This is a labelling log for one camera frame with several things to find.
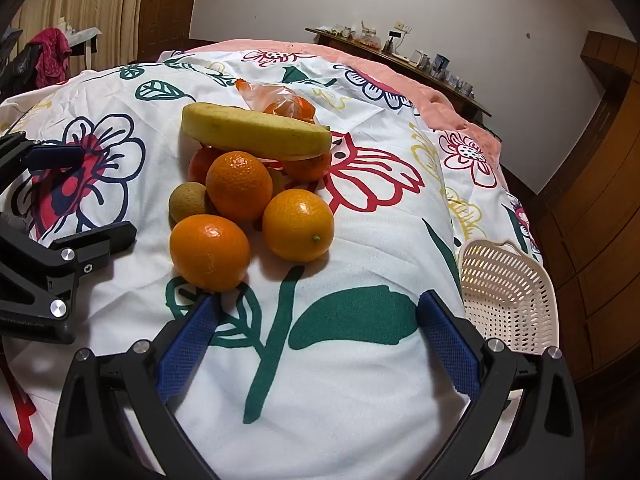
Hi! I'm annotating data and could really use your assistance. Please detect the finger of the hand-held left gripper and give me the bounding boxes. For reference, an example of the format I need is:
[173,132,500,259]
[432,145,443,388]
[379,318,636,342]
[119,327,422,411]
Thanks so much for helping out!
[0,221,138,346]
[0,132,86,200]

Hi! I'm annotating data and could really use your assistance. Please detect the green-brown kiwi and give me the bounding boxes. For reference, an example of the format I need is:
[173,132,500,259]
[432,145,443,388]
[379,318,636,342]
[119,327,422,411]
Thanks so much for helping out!
[168,181,216,226]
[267,166,287,198]

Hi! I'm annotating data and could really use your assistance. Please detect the small mandarin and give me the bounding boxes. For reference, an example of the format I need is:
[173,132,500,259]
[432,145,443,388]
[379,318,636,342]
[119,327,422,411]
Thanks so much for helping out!
[282,150,333,183]

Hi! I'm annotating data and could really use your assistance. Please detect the wooden door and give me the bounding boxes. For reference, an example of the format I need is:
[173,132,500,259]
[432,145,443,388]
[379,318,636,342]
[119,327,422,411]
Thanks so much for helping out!
[135,0,206,61]

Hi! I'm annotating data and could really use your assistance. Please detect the cream plastic basket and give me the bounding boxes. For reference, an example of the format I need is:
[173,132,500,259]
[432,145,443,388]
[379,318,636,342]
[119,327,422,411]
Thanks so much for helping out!
[457,239,560,356]

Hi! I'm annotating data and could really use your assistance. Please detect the dark chair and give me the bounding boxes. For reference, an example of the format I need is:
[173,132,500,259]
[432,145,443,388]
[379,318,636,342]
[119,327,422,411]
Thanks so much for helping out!
[0,30,41,101]

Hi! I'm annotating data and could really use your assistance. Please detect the large orange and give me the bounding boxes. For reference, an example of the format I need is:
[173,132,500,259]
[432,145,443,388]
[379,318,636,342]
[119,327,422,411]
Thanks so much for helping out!
[169,214,252,293]
[262,188,336,262]
[205,151,274,223]

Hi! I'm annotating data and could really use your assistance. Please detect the plastic bag of mandarins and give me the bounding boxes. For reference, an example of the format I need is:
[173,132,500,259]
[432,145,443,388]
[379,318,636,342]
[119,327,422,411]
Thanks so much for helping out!
[235,78,318,126]

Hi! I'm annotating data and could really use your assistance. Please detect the wooden wardrobe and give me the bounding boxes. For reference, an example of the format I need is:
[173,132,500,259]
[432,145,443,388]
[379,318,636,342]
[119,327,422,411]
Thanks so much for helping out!
[505,30,640,411]

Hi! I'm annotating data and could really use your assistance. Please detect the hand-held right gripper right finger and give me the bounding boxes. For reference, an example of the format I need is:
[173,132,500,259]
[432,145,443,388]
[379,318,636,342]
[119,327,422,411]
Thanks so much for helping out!
[416,289,583,480]

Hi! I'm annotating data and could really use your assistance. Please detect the pink quilt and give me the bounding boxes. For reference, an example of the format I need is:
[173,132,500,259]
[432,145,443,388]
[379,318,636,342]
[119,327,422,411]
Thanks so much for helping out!
[157,39,503,186]

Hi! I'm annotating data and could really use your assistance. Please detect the yellow banana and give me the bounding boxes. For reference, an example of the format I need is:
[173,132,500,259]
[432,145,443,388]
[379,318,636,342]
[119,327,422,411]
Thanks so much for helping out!
[181,102,333,162]

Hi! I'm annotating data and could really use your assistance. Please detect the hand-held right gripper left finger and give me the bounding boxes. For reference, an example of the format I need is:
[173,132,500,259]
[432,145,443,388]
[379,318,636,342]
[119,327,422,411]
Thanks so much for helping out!
[52,292,221,480]

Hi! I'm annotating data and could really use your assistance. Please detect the white floral blanket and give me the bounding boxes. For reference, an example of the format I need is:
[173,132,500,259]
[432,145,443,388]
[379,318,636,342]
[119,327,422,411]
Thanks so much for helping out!
[0,49,546,480]

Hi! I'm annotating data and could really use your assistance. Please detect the group of small cups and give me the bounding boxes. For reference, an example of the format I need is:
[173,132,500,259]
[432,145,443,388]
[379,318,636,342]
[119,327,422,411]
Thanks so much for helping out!
[450,72,476,98]

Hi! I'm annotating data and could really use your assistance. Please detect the red tomato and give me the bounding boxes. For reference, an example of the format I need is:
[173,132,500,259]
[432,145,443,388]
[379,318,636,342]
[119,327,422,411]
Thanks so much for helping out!
[187,146,223,186]

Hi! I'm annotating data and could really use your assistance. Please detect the group of small jars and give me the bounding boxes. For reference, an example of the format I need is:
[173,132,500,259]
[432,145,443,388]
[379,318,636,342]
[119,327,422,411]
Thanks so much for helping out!
[327,22,381,46]

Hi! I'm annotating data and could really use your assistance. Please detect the wooden shelf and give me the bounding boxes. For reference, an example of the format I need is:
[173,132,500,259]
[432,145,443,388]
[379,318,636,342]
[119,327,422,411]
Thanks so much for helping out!
[305,27,493,126]

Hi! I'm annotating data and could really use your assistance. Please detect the red garment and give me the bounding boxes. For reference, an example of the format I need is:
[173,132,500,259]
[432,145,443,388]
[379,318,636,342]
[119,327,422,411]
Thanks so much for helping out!
[27,28,72,88]

